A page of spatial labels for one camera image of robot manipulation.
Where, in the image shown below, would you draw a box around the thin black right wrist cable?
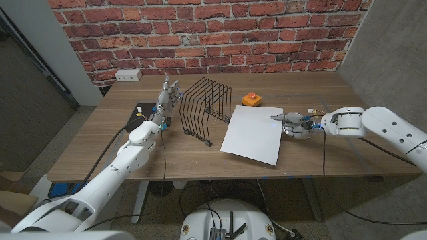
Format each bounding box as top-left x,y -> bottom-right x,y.
320,127 -> 427,226

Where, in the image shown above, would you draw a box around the orange emergency stop button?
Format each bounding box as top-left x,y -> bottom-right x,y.
242,92 -> 263,107

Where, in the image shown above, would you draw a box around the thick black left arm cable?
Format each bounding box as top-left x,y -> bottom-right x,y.
68,116 -> 147,196

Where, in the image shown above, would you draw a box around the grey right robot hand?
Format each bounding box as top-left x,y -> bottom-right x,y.
270,112 -> 324,140

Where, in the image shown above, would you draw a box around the thin black left wrist cable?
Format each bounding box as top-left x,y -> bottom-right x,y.
83,128 -> 167,231

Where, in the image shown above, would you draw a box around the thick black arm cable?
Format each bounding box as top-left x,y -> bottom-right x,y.
68,116 -> 147,196
359,137 -> 418,167

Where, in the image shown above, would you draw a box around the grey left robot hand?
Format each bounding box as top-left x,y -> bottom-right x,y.
151,76 -> 184,125

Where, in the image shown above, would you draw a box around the black floor cable loop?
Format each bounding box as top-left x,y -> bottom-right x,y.
179,184 -> 223,229

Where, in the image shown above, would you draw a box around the black antennas on torso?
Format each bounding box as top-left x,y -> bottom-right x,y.
228,211 -> 248,240

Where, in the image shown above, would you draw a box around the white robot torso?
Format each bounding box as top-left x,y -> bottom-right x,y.
179,199 -> 277,240

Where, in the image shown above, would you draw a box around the white table leg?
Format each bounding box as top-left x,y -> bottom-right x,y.
131,181 -> 149,225
301,178 -> 324,222

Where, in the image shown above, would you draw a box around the blue and white floor device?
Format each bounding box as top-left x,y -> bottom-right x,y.
30,173 -> 83,203

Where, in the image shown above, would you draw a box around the white power outlet strip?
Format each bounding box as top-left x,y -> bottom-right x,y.
114,69 -> 143,82

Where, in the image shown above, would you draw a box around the white paper sheet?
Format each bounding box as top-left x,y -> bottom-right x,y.
220,105 -> 284,167

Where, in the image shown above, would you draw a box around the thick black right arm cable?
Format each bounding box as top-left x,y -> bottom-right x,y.
359,137 -> 418,167

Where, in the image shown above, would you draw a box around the red brick print backdrop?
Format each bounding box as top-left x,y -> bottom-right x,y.
48,0 -> 374,87

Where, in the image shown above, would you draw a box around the dark perforated partition panel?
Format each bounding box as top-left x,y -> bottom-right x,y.
0,16 -> 80,173

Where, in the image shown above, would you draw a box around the white floor cable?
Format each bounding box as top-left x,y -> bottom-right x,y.
256,179 -> 291,235

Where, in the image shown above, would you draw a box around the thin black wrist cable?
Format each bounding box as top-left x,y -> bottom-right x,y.
83,128 -> 167,231
320,127 -> 427,226

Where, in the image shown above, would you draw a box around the black wire file holder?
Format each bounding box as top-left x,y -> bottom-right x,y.
179,77 -> 233,147

